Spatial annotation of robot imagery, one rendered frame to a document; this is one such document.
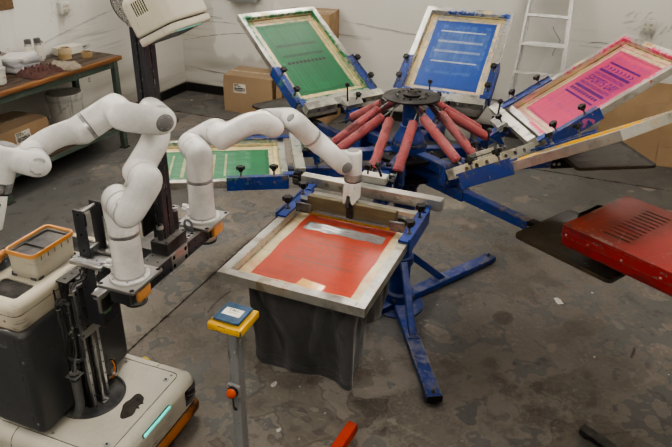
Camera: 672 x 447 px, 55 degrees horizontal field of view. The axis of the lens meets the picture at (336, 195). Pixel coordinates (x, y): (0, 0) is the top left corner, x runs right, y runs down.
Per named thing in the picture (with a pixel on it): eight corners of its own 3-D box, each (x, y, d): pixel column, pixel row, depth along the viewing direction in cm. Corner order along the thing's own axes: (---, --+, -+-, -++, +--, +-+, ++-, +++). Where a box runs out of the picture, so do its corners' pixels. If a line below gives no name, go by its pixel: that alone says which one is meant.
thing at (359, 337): (354, 389, 248) (357, 297, 230) (345, 386, 249) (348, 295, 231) (391, 322, 286) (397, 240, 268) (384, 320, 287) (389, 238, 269)
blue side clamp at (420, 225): (408, 255, 259) (410, 240, 256) (397, 253, 260) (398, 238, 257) (428, 223, 284) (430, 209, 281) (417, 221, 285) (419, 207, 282)
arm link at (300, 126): (259, 131, 236) (244, 119, 248) (295, 163, 249) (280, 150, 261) (287, 98, 236) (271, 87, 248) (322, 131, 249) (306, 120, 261)
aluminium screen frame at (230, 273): (364, 318, 218) (364, 309, 217) (217, 279, 238) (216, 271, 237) (426, 220, 284) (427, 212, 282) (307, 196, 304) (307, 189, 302)
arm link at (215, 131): (276, 103, 232) (257, 89, 247) (185, 154, 223) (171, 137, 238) (290, 135, 240) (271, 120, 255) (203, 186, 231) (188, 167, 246)
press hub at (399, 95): (419, 330, 367) (439, 102, 309) (356, 313, 381) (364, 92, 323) (437, 294, 400) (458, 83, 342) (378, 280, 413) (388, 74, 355)
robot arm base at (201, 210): (172, 220, 241) (168, 182, 234) (191, 206, 252) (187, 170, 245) (208, 227, 236) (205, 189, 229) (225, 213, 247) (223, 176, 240)
